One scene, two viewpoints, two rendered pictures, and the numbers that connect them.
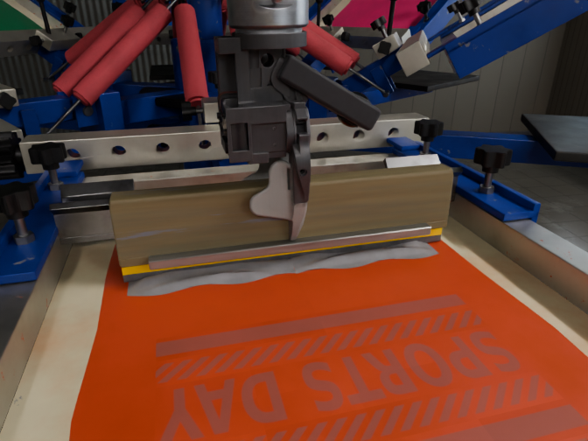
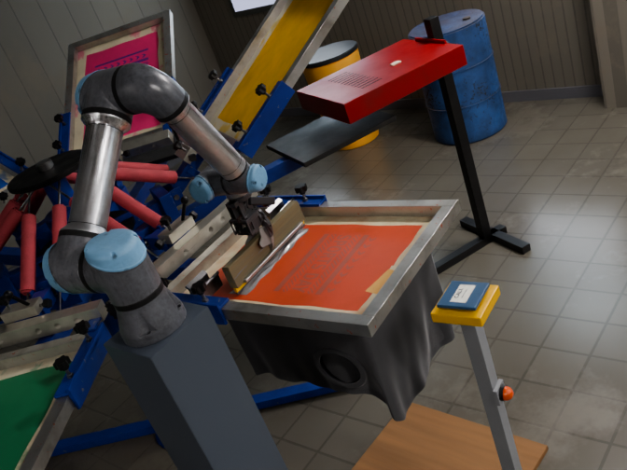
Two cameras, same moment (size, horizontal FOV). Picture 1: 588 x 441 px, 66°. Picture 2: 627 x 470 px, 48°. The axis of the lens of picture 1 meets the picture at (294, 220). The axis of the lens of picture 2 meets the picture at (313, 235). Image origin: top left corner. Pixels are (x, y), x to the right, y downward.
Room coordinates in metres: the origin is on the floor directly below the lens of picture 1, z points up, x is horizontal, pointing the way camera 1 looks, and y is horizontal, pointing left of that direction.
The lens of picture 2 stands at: (-1.25, 0.94, 1.96)
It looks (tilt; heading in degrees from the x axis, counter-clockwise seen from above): 27 degrees down; 327
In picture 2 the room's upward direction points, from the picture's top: 21 degrees counter-clockwise
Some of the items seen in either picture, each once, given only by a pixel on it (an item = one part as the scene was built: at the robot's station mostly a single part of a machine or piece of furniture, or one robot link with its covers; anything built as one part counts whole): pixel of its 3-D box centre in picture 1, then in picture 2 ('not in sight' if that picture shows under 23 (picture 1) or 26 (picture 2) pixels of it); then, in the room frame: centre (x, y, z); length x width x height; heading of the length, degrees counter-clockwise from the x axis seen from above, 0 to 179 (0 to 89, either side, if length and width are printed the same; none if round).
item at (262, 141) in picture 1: (263, 97); (244, 213); (0.46, 0.03, 1.14); 0.09 x 0.08 x 0.12; 105
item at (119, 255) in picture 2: not in sight; (119, 265); (0.13, 0.53, 1.37); 0.13 x 0.12 x 0.14; 21
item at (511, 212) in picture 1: (449, 189); (289, 207); (0.64, -0.24, 0.97); 0.30 x 0.05 x 0.07; 15
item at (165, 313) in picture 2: not in sight; (146, 308); (0.12, 0.53, 1.25); 0.15 x 0.15 x 0.10
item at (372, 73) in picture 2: not in sight; (379, 77); (0.99, -1.13, 1.06); 0.61 x 0.46 x 0.12; 75
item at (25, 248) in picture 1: (47, 230); (189, 306); (0.50, 0.30, 0.97); 0.30 x 0.05 x 0.07; 15
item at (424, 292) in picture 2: not in sight; (409, 326); (0.06, -0.10, 0.74); 0.45 x 0.03 x 0.43; 105
